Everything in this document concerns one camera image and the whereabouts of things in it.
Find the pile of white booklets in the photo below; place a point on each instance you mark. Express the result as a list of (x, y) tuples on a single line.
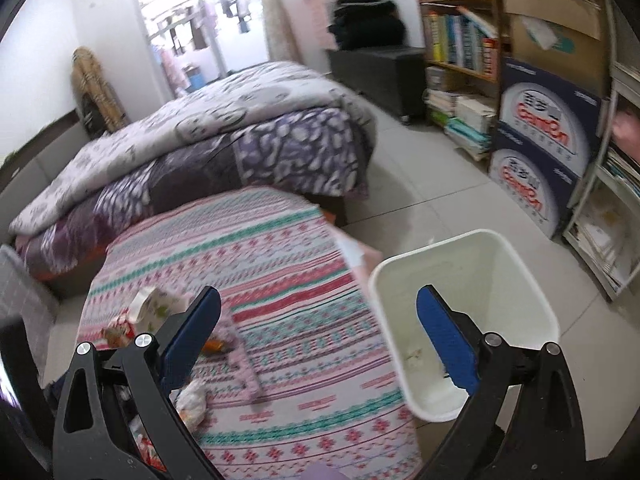
[(602, 240)]

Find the pile of black clothes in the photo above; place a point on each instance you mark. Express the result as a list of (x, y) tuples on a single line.
[(365, 20)]

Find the leaf print paper cup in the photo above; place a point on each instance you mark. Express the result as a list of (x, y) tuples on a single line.
[(155, 305)]

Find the white plastic waste bin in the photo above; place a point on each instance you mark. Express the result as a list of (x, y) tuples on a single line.
[(475, 270)]

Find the orange snack wrapper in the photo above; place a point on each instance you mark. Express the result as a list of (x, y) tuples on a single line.
[(215, 346)]

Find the blue white cardboard box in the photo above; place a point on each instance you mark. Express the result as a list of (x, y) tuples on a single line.
[(530, 190), (545, 120)]

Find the grey bed headboard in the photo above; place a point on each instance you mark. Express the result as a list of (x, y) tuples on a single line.
[(40, 160)]

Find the brown cardboard box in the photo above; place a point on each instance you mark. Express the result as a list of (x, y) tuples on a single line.
[(550, 60)]

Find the grey cartoon print quilt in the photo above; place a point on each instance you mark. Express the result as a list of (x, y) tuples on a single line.
[(200, 110)]

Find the brown plaid folded chair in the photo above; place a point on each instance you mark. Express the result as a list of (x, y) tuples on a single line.
[(92, 85)]

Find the stack of lying books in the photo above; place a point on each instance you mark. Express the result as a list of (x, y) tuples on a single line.
[(465, 115)]

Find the purple patterned blanket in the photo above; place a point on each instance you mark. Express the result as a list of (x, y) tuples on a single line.
[(280, 150)]

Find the wooden bookshelf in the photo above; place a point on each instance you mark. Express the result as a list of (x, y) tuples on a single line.
[(455, 0)]

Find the glass sliding door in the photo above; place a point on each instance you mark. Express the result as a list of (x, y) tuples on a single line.
[(170, 10)]

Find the white lace curtain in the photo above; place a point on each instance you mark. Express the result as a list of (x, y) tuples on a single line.
[(280, 20)]

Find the grey checked cloth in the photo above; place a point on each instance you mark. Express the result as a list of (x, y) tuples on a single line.
[(25, 285)]

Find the blue bucket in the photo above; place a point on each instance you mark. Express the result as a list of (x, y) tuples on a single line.
[(196, 80)]

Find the black storage bench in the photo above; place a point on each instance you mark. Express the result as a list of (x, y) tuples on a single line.
[(380, 75)]

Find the red snack wrapper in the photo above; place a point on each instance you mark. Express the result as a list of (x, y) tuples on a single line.
[(117, 335)]

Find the row of upright books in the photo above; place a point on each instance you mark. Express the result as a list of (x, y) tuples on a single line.
[(460, 40)]

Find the white shelf unit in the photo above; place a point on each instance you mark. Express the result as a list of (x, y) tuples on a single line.
[(590, 185)]

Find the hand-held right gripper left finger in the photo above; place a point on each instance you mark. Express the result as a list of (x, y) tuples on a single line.
[(192, 330)]

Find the pink soft toy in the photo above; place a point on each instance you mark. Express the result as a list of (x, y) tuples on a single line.
[(627, 129)]

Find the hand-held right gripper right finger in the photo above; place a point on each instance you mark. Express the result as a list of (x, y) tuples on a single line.
[(447, 337)]

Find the hanging clothes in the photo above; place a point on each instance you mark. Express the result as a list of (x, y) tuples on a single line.
[(200, 20)]

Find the clear plastic bag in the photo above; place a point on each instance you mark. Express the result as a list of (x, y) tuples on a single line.
[(192, 402)]

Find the white pink storage cabinet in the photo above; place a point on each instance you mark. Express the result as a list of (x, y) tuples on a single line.
[(320, 15)]

